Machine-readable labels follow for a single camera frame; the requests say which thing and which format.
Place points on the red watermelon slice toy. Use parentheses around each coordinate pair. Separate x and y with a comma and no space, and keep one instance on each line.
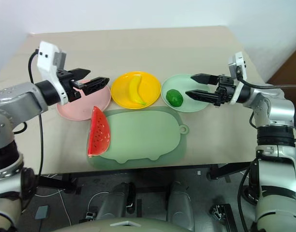
(99,135)

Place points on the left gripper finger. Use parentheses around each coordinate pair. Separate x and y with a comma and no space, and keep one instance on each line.
(96,85)
(80,72)

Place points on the green toy lime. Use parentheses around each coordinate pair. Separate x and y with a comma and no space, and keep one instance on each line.
(174,97)

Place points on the grey-green robot torso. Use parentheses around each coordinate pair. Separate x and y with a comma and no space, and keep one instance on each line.
(148,226)

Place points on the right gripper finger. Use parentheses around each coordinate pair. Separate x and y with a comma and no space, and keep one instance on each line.
(206,79)
(202,96)

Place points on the brown wooden panel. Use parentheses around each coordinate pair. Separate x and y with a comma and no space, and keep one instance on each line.
(289,75)

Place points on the green silicone mat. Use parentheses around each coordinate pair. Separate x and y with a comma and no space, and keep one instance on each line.
(143,135)

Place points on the yellow plate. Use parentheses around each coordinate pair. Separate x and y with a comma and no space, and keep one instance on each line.
(150,87)

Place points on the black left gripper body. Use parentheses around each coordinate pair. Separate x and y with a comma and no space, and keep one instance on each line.
(70,88)

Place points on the black table frame bar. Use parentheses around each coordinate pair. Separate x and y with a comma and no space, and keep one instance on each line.
(225,171)
(58,182)

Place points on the small black floor device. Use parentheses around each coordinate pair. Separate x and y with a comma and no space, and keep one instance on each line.
(90,215)

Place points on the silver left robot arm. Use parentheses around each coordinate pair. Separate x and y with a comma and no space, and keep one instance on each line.
(15,101)

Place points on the light green plate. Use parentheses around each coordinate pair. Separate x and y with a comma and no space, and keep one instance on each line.
(177,81)

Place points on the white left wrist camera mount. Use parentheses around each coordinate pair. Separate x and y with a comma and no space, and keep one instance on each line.
(47,60)

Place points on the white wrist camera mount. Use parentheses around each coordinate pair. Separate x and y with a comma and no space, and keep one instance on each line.
(47,60)
(238,93)

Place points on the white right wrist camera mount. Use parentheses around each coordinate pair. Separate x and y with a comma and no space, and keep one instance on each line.
(238,93)

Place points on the grey robot leg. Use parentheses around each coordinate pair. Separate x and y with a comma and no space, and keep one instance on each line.
(179,203)
(116,200)

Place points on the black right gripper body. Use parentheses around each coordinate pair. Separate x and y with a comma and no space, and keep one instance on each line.
(226,90)

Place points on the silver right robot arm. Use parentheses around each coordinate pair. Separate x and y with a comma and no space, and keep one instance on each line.
(276,108)

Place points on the small grey floor box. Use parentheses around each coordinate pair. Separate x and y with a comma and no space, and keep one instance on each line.
(42,212)

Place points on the black floor bracket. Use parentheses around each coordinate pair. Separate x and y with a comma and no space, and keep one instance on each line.
(223,215)

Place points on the yellow toy banana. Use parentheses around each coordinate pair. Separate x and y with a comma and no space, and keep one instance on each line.
(134,90)

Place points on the pink plate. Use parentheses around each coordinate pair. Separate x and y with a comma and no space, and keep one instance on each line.
(76,111)

